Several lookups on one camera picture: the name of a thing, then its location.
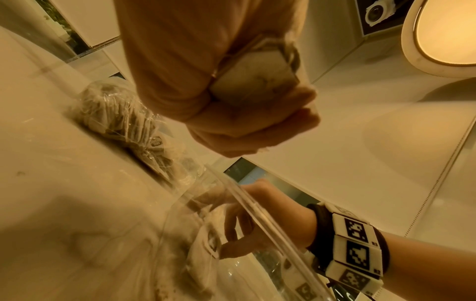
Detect person's left hand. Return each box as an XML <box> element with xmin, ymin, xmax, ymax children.
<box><xmin>113</xmin><ymin>0</ymin><xmax>321</xmax><ymax>158</ymax></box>

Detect clear bag of tea bags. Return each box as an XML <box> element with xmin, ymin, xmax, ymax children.
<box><xmin>68</xmin><ymin>80</ymin><xmax>209</xmax><ymax>189</ymax></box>

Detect white marker wrist band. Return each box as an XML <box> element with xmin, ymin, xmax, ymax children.
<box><xmin>306</xmin><ymin>202</ymin><xmax>390</xmax><ymax>298</ymax></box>

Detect person's right hand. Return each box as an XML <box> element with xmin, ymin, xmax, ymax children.
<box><xmin>191</xmin><ymin>179</ymin><xmax>317</xmax><ymax>261</ymax></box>

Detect round ceiling lamp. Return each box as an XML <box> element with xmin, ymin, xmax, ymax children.
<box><xmin>401</xmin><ymin>0</ymin><xmax>476</xmax><ymax>79</ymax></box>

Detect clear plastic container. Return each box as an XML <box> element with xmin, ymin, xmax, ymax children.
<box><xmin>149</xmin><ymin>164</ymin><xmax>337</xmax><ymax>301</ymax></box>

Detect white paper sachet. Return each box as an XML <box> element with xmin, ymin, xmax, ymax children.
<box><xmin>185</xmin><ymin>222</ymin><xmax>225</xmax><ymax>293</ymax></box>

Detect person's right forearm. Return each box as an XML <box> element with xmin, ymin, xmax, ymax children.
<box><xmin>373</xmin><ymin>229</ymin><xmax>476</xmax><ymax>301</ymax></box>

